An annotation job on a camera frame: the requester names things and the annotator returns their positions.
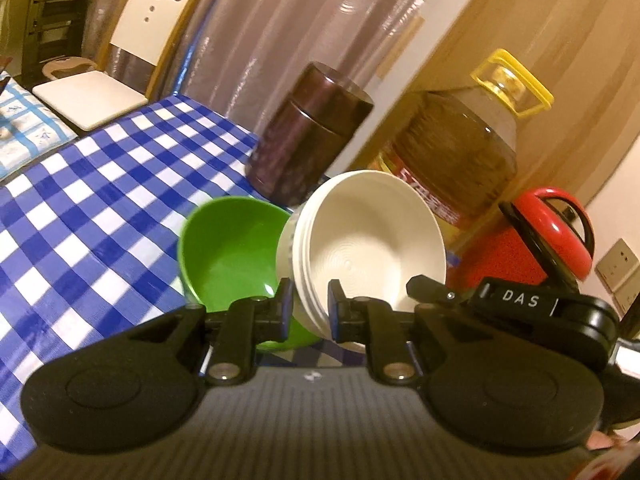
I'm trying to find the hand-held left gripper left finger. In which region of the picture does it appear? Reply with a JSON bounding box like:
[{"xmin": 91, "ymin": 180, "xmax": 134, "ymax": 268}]
[{"xmin": 127, "ymin": 277, "xmax": 296, "ymax": 386}]

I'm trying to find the wall switch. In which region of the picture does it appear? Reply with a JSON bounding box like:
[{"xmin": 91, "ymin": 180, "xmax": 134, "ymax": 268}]
[{"xmin": 612, "ymin": 280, "xmax": 640, "ymax": 317}]

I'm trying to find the brown metal canister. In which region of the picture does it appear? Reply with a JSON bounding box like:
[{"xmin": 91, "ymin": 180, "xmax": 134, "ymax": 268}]
[{"xmin": 246, "ymin": 61, "xmax": 375, "ymax": 206}]

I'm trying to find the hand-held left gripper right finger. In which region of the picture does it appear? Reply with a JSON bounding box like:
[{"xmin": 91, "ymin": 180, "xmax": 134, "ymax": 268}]
[{"xmin": 327, "ymin": 280, "xmax": 488, "ymax": 386}]

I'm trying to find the sheer pink curtain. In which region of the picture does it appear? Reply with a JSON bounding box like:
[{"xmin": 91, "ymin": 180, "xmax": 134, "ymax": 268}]
[{"xmin": 82, "ymin": 0, "xmax": 481, "ymax": 171}]

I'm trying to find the white plastic bowl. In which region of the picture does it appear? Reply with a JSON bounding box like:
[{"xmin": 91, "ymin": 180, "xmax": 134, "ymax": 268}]
[{"xmin": 276, "ymin": 170, "xmax": 447, "ymax": 341}]

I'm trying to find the blue white checkered tablecloth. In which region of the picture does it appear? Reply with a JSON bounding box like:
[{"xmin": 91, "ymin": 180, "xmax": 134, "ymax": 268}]
[{"xmin": 0, "ymin": 94, "xmax": 451, "ymax": 476}]

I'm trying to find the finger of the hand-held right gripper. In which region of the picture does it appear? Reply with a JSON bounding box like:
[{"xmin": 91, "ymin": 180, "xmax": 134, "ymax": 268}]
[{"xmin": 406, "ymin": 275, "xmax": 563, "ymax": 317}]

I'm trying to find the red pressure cooker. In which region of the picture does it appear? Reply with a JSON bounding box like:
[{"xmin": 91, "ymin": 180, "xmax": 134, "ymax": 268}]
[{"xmin": 445, "ymin": 187, "xmax": 596, "ymax": 293}]

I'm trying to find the wall power socket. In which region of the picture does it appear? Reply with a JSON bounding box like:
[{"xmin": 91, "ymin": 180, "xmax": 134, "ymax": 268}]
[{"xmin": 595, "ymin": 237, "xmax": 640, "ymax": 292}]

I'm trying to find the blue patterned cushion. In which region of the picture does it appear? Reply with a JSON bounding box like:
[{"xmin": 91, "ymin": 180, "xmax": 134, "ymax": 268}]
[{"xmin": 0, "ymin": 74, "xmax": 78, "ymax": 183}]

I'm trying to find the green plastic bowl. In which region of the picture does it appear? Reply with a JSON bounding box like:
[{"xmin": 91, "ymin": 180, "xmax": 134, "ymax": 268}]
[{"xmin": 177, "ymin": 197, "xmax": 321, "ymax": 351}]

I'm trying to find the cooking oil bottle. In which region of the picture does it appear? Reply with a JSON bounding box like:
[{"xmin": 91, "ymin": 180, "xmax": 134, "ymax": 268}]
[{"xmin": 367, "ymin": 49, "xmax": 555, "ymax": 256}]

